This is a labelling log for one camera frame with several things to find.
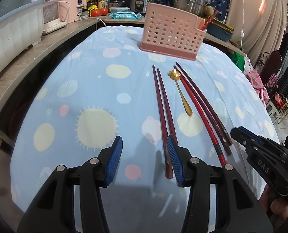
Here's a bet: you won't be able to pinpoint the maroon chopstick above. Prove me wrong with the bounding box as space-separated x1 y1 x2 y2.
176 62 232 146
180 75 232 158

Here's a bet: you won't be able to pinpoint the dark red chopstick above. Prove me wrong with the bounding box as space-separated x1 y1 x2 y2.
152 65 173 179
157 69 178 143

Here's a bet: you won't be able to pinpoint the bright red chopstick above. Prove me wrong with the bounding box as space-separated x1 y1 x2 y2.
173 65 228 167
201 10 219 30

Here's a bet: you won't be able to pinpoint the person's right hand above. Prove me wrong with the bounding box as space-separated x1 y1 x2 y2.
259 185 288 230

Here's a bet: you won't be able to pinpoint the pink floral cloth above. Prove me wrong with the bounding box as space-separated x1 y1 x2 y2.
245 70 270 106

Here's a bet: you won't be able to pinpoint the light blue patterned tablecloth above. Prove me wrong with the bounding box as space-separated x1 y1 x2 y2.
10 26 278 232

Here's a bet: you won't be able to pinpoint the dark wooden chair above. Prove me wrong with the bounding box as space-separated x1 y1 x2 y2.
254 50 282 85

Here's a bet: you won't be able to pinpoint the gold flower spoon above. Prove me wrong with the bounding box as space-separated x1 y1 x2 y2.
168 68 193 116

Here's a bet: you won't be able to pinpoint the stacked blue yellow bowls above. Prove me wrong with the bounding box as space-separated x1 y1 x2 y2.
207 18 234 42

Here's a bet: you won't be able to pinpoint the beige curtain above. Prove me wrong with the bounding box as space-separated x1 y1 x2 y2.
226 0 288 65

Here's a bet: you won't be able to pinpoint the pink perforated utensil holder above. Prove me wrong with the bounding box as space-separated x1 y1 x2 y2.
139 3 207 61

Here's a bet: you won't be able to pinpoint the wooden counter shelf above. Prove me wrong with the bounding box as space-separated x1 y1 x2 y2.
0 14 246 129

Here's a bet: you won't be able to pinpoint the wet wipes pack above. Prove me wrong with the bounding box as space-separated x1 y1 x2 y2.
109 11 141 20

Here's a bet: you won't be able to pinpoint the red tomato left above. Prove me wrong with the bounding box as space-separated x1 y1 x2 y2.
90 9 102 17

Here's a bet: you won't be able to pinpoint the red tomato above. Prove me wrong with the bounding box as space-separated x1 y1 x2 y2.
90 9 102 17
100 7 108 16

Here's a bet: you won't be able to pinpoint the red tomato right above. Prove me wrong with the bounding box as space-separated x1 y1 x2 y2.
100 7 108 16

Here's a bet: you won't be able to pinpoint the glass food container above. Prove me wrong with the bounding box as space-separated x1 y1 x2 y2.
109 7 130 13

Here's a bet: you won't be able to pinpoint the small lidded pot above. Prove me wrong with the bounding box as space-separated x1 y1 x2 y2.
108 0 125 9

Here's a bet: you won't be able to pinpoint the oil bottle yellow cap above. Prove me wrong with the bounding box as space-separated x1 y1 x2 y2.
98 0 107 10

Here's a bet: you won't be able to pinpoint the white blender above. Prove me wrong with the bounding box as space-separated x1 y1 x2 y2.
42 0 70 35

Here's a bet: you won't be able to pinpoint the white dish rack bin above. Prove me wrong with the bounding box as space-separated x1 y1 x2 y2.
0 0 44 73

